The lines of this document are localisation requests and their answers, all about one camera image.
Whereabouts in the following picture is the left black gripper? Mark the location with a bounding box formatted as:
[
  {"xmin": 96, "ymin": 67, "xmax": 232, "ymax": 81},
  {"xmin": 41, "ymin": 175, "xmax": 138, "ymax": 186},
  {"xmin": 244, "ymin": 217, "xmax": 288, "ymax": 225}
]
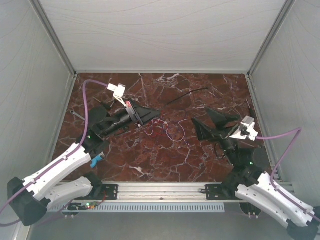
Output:
[{"xmin": 103, "ymin": 98, "xmax": 163, "ymax": 138}]

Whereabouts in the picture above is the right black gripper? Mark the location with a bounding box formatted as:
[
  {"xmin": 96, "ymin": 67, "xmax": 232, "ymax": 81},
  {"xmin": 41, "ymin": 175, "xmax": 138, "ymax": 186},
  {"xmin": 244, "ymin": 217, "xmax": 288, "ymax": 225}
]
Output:
[{"xmin": 190, "ymin": 106, "xmax": 239, "ymax": 166}]

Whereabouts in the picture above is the red wire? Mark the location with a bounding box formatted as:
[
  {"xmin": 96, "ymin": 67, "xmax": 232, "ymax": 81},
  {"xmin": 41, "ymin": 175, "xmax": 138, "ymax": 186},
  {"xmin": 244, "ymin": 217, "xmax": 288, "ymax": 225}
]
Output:
[{"xmin": 143, "ymin": 109, "xmax": 176, "ymax": 138}]

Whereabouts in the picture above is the black zip tie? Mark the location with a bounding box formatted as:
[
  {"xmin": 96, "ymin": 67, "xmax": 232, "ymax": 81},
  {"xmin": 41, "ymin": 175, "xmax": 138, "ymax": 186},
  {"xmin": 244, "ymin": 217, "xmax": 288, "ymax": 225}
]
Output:
[{"xmin": 165, "ymin": 87, "xmax": 209, "ymax": 106}]

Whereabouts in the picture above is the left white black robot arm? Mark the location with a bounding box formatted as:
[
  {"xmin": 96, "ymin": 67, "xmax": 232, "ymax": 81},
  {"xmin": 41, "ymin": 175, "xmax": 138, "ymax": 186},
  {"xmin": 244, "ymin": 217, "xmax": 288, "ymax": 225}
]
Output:
[{"xmin": 7, "ymin": 100, "xmax": 161, "ymax": 227}]

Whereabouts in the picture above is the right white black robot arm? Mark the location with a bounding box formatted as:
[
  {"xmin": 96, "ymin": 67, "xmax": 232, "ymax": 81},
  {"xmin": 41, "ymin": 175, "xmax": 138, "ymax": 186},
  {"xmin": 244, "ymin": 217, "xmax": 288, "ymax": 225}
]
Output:
[{"xmin": 192, "ymin": 108, "xmax": 320, "ymax": 240}]

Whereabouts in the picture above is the black screwdriver at right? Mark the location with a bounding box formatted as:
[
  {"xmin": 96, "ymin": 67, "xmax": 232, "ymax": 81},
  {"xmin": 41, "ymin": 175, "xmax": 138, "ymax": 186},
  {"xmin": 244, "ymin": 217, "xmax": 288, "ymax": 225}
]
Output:
[{"xmin": 246, "ymin": 99, "xmax": 254, "ymax": 118}]

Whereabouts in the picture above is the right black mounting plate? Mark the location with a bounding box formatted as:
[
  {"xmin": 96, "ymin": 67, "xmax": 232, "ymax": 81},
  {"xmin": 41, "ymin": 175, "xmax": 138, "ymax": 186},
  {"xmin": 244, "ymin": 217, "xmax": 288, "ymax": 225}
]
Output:
[{"xmin": 200, "ymin": 184, "xmax": 240, "ymax": 201}]

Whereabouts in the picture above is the black mounting plate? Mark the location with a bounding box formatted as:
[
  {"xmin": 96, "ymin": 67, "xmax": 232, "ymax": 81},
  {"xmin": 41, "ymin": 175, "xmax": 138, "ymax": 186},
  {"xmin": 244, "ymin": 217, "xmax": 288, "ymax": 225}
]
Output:
[
  {"xmin": 200, "ymin": 184, "xmax": 240, "ymax": 201},
  {"xmin": 75, "ymin": 184, "xmax": 119, "ymax": 201}
]

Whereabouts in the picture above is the blue plastic clamp tool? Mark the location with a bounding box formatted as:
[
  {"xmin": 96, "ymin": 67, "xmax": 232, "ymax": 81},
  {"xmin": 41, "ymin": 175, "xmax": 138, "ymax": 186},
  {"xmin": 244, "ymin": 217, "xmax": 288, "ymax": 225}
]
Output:
[{"xmin": 90, "ymin": 155, "xmax": 104, "ymax": 168}]

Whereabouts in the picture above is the silver ratchet wrench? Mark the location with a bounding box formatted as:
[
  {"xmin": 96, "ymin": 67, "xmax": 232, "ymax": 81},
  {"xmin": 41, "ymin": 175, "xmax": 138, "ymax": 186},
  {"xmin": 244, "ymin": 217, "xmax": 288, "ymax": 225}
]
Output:
[{"xmin": 70, "ymin": 110, "xmax": 85, "ymax": 121}]

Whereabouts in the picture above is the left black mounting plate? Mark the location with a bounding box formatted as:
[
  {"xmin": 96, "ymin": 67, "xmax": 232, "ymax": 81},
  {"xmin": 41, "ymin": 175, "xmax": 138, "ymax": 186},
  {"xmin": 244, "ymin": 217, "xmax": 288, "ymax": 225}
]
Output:
[{"xmin": 75, "ymin": 184, "xmax": 119, "ymax": 201}]

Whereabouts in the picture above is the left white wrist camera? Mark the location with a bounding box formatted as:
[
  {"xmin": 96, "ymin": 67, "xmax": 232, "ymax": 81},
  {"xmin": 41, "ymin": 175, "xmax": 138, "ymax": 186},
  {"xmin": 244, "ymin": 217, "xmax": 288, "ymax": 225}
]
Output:
[{"xmin": 107, "ymin": 83, "xmax": 132, "ymax": 108}]

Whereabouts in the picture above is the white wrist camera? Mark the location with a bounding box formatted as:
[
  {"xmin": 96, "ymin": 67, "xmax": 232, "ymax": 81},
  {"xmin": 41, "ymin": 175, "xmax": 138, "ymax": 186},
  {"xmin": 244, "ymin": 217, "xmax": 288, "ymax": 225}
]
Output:
[
  {"xmin": 229, "ymin": 116, "xmax": 258, "ymax": 141},
  {"xmin": 107, "ymin": 83, "xmax": 132, "ymax": 108}
]

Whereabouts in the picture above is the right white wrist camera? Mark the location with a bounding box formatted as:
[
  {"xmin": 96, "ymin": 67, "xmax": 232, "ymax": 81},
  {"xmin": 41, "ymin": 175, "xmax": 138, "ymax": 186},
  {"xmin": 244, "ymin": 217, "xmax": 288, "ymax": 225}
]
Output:
[{"xmin": 229, "ymin": 116, "xmax": 258, "ymax": 141}]

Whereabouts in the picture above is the black handle screwdriver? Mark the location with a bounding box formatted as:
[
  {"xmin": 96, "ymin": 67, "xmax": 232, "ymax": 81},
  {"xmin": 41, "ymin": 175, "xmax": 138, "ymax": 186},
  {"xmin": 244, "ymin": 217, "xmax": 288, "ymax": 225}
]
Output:
[{"xmin": 93, "ymin": 97, "xmax": 115, "ymax": 111}]

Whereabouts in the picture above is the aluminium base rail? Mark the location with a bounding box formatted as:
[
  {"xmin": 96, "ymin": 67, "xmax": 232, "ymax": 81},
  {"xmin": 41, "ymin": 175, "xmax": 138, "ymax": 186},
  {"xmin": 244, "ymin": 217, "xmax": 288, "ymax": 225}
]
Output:
[{"xmin": 73, "ymin": 181, "xmax": 241, "ymax": 203}]

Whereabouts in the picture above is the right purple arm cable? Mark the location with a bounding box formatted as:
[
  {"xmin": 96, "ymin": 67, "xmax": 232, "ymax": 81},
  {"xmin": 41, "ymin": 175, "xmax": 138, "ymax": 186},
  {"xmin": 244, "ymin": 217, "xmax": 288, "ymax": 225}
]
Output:
[{"xmin": 256, "ymin": 127, "xmax": 320, "ymax": 221}]

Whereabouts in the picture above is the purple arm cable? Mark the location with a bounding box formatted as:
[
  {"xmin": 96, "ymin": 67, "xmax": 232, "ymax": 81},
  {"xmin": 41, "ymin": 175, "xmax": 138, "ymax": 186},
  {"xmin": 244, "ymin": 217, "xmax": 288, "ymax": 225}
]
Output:
[
  {"xmin": 0, "ymin": 79, "xmax": 111, "ymax": 228},
  {"xmin": 256, "ymin": 127, "xmax": 320, "ymax": 221}
]

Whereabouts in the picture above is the grey slotted cable duct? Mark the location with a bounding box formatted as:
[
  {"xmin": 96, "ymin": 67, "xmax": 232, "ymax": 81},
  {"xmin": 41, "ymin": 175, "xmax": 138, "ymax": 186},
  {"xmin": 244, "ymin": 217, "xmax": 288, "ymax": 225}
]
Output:
[{"xmin": 63, "ymin": 201, "xmax": 225, "ymax": 213}]

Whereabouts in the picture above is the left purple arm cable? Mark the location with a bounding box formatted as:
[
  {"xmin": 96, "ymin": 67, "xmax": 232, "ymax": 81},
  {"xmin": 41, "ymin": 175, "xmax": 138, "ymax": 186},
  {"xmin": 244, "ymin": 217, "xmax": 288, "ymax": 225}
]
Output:
[{"xmin": 0, "ymin": 79, "xmax": 111, "ymax": 228}]

